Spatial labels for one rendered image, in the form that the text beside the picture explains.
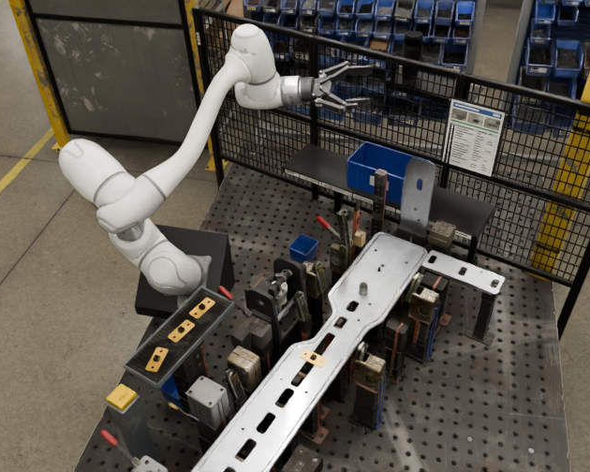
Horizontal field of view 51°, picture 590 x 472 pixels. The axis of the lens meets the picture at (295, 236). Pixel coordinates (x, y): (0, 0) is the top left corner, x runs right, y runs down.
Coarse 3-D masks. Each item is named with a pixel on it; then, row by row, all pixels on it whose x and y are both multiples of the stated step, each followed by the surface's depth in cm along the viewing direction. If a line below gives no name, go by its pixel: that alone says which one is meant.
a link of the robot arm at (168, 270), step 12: (156, 252) 231; (168, 252) 229; (180, 252) 236; (144, 264) 231; (156, 264) 225; (168, 264) 225; (180, 264) 228; (192, 264) 236; (156, 276) 225; (168, 276) 225; (180, 276) 227; (192, 276) 234; (156, 288) 228; (168, 288) 227; (180, 288) 231; (192, 288) 240
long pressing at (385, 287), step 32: (384, 256) 236; (416, 256) 235; (352, 288) 224; (384, 288) 223; (352, 320) 213; (288, 352) 204; (352, 352) 204; (288, 384) 195; (320, 384) 195; (256, 416) 187; (288, 416) 187; (224, 448) 180; (256, 448) 179
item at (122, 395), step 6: (120, 384) 178; (114, 390) 177; (120, 390) 177; (126, 390) 177; (114, 396) 175; (120, 396) 175; (126, 396) 175; (132, 396) 175; (114, 402) 174; (120, 402) 174; (126, 402) 174; (120, 408) 173
